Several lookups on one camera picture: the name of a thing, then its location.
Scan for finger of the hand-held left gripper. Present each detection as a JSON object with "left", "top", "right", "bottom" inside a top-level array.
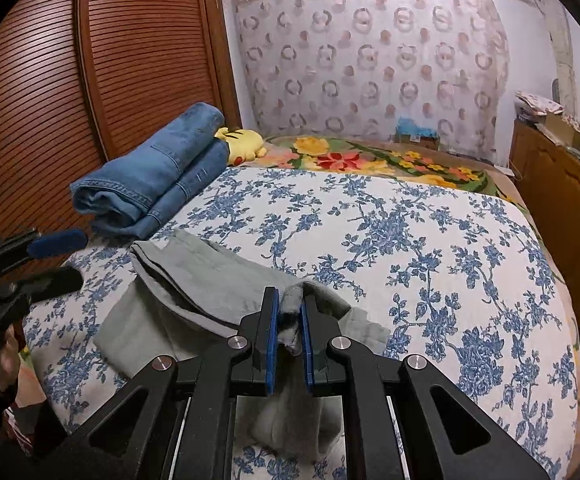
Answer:
[
  {"left": 0, "top": 227, "right": 89, "bottom": 275},
  {"left": 0, "top": 266, "right": 84, "bottom": 306}
]

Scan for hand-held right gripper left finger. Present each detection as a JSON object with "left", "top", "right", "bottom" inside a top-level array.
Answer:
[{"left": 67, "top": 286, "right": 278, "bottom": 480}]

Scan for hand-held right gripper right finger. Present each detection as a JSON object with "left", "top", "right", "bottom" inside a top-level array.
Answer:
[{"left": 299, "top": 294, "right": 553, "bottom": 480}]

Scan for grey pants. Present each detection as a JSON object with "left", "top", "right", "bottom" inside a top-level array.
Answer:
[{"left": 92, "top": 230, "right": 391, "bottom": 463}]

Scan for person's left hand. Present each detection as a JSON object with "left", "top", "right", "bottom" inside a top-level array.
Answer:
[{"left": 0, "top": 330, "right": 23, "bottom": 396}]

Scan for folded blue jeans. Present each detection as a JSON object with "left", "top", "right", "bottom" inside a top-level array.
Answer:
[
  {"left": 70, "top": 102, "right": 226, "bottom": 227},
  {"left": 92, "top": 140, "right": 232, "bottom": 240}
]

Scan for blue floral bed sheet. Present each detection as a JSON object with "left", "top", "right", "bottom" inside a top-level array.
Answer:
[{"left": 22, "top": 166, "right": 578, "bottom": 480}]

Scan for louvered wooden wardrobe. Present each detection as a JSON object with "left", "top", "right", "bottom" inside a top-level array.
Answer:
[{"left": 0, "top": 0, "right": 243, "bottom": 281}]

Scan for colourful flower blanket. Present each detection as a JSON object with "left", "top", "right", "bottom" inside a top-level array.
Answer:
[{"left": 262, "top": 134, "right": 580, "bottom": 480}]

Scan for yellow plush toy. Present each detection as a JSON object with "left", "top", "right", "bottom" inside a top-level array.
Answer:
[{"left": 214, "top": 126, "right": 266, "bottom": 166}]

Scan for circle print sheer curtain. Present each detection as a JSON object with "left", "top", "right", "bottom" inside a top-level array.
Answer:
[{"left": 222, "top": 0, "right": 513, "bottom": 166}]

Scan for long wooden cabinet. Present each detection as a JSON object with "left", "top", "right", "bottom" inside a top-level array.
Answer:
[{"left": 510, "top": 120, "right": 580, "bottom": 326}]

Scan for folded floral cloth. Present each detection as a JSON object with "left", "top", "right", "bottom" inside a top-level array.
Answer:
[{"left": 514, "top": 91, "right": 565, "bottom": 115}]

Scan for open cardboard box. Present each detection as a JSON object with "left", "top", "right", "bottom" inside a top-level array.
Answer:
[{"left": 545, "top": 110, "right": 580, "bottom": 149}]

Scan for beige window curtain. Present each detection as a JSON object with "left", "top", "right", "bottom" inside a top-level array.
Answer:
[{"left": 545, "top": 5, "right": 579, "bottom": 111}]

